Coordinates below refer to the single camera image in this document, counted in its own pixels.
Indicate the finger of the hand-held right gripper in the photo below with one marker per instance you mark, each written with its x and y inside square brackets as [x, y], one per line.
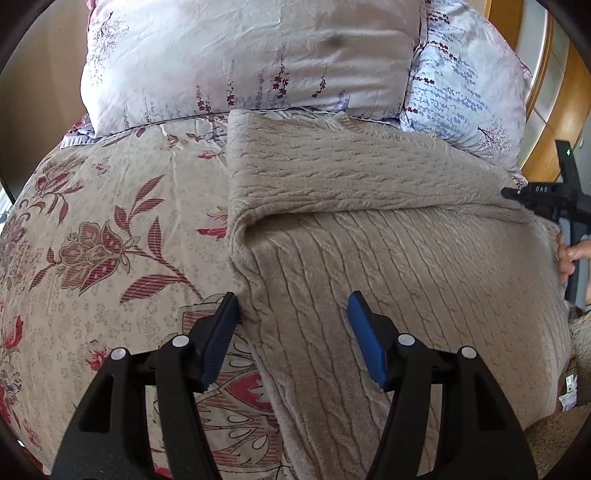
[526, 194]

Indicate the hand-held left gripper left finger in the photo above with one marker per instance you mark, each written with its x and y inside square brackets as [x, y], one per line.
[220, 339]

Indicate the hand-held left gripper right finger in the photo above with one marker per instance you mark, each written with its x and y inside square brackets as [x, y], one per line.
[367, 339]

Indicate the person's right hand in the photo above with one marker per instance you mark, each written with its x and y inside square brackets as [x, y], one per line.
[564, 258]

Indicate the wooden headboard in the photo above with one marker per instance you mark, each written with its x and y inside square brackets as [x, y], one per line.
[549, 92]

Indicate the pale blue floral pillow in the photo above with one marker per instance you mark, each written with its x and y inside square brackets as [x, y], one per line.
[461, 87]

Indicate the floral beige bed quilt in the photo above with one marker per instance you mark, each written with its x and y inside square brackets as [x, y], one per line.
[115, 240]

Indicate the small white paper packet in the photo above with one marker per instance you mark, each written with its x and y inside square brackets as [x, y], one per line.
[569, 392]

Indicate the beige plush cloth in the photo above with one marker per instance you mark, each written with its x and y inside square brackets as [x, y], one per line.
[561, 443]

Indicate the pale pink floral pillow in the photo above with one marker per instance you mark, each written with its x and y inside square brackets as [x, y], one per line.
[249, 55]

